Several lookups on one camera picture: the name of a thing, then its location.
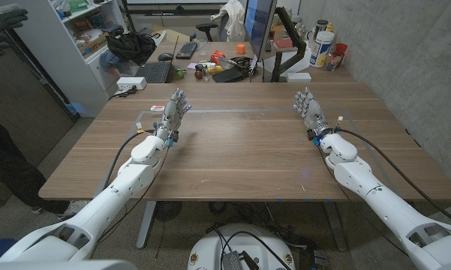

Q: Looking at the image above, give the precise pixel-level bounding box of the white shelf unit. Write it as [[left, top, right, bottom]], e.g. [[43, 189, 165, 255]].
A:
[[0, 0, 128, 117]]

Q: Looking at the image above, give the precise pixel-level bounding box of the whiteboard with black frame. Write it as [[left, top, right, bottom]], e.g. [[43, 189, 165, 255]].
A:
[[119, 0, 232, 17]]

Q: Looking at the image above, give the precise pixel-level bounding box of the glass jar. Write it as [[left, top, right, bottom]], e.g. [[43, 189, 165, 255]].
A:
[[325, 51, 342, 72]]

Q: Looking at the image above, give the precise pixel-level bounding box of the black keyboard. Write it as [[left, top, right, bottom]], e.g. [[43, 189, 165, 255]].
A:
[[175, 40, 199, 60]]

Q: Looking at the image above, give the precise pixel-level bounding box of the white sneaker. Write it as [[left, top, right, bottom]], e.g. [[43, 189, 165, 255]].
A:
[[56, 200, 89, 221]]

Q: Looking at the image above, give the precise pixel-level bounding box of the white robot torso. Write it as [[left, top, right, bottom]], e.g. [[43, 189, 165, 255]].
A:
[[187, 223, 296, 270]]

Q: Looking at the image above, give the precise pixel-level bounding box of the white wipes canister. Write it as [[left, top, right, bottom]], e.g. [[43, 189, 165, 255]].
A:
[[309, 30, 335, 69]]

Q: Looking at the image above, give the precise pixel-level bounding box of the dark brown cabinet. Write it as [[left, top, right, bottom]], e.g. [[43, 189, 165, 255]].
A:
[[0, 28, 80, 211]]

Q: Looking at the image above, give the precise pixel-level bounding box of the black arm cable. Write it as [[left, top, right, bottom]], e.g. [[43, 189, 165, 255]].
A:
[[103, 129, 157, 191], [336, 127, 451, 229]]

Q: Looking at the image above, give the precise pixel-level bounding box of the red book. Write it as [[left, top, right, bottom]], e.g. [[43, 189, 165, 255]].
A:
[[273, 38, 294, 50]]

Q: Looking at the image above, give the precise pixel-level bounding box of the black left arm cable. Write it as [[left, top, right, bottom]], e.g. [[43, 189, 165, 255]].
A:
[[103, 129, 157, 191]]

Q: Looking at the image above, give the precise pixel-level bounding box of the small white box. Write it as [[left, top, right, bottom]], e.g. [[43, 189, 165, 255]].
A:
[[286, 71, 312, 83]]

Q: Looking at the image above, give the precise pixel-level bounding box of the grey table leg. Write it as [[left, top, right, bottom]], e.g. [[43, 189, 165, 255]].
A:
[[322, 201, 348, 252], [136, 201, 157, 251]]

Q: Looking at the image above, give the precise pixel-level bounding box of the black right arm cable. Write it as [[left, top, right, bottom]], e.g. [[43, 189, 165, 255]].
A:
[[336, 127, 451, 229]]

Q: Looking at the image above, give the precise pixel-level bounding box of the black flat tablet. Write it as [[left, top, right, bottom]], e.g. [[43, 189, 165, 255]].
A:
[[212, 66, 245, 83]]

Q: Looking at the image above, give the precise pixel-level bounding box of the black stool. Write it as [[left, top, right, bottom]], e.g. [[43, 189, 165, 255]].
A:
[[195, 22, 219, 43]]

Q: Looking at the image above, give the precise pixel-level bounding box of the cardboard box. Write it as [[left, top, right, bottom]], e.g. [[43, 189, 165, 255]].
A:
[[77, 31, 110, 56]]

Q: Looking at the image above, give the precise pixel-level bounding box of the white jacket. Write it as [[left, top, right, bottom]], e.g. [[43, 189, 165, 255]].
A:
[[210, 0, 247, 42]]

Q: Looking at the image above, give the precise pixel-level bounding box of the black computer monitor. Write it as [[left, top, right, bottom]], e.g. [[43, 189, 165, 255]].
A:
[[243, 0, 278, 63]]

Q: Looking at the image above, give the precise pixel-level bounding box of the red orange crumpled object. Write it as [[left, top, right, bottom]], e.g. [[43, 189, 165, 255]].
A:
[[210, 49, 226, 65]]

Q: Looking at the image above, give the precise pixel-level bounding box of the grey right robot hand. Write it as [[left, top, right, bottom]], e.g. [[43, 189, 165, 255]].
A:
[[293, 87, 335, 142]]

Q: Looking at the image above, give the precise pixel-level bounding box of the black bag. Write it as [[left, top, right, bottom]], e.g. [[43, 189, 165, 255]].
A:
[[105, 31, 157, 65]]

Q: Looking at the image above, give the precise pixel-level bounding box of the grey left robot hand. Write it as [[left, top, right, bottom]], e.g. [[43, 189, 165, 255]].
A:
[[154, 88, 192, 145]]

